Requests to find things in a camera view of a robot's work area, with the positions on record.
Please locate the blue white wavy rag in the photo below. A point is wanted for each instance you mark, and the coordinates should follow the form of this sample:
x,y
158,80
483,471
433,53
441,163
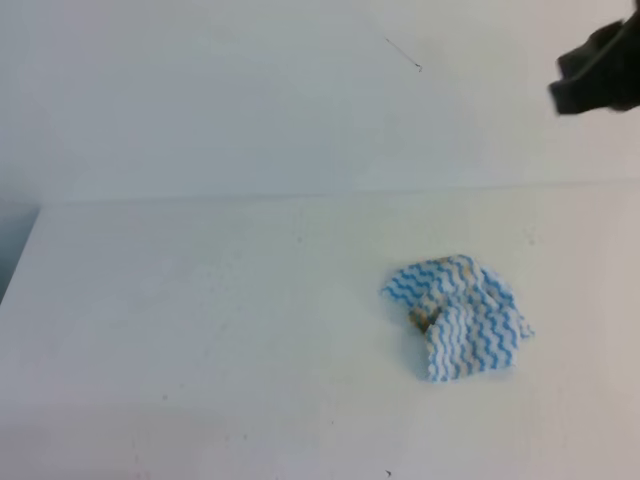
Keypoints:
x,y
466,312

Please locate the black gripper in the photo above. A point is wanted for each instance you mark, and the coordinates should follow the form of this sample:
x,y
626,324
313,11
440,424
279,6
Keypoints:
x,y
601,73

